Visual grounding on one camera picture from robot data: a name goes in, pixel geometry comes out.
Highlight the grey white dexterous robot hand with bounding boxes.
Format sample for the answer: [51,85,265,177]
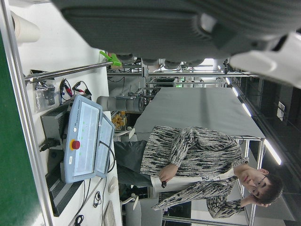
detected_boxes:
[50,0,301,89]

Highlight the white paper cup stack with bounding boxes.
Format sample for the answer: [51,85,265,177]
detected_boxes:
[10,10,40,44]

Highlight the grey control box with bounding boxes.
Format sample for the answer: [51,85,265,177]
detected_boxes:
[40,103,72,153]

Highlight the green plastic clamp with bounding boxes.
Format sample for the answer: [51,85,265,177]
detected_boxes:
[99,50,123,68]

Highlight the metal rod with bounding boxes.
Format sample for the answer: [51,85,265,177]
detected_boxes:
[24,61,114,83]

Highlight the alligator clip leads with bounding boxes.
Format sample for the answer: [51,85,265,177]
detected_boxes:
[59,78,93,105]

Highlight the person in patterned jacket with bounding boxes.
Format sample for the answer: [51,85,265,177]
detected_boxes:
[113,125,284,219]

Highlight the plastic bag black parts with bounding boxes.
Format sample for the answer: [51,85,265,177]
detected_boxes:
[33,83,56,113]

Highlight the grey teach pendant red button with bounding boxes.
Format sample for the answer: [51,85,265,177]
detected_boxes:
[63,94,103,184]

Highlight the long ceiling light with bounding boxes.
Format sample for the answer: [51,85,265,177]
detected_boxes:
[263,138,282,166]

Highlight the white computer mouse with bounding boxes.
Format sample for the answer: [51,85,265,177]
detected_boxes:
[108,176,119,194]

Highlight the grey office chair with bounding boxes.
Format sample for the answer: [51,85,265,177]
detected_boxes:
[120,194,163,226]

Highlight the green conveyor belt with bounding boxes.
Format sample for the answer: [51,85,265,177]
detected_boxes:
[0,0,55,226]

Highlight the black finned power unit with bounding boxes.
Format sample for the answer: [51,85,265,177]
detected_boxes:
[45,163,86,218]

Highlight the white keyboard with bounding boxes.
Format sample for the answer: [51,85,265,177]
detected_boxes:
[102,200,117,226]

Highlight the black pendant cable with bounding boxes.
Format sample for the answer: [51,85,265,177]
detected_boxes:
[98,139,117,174]

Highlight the black earphone cable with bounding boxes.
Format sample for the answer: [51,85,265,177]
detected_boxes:
[92,191,102,208]

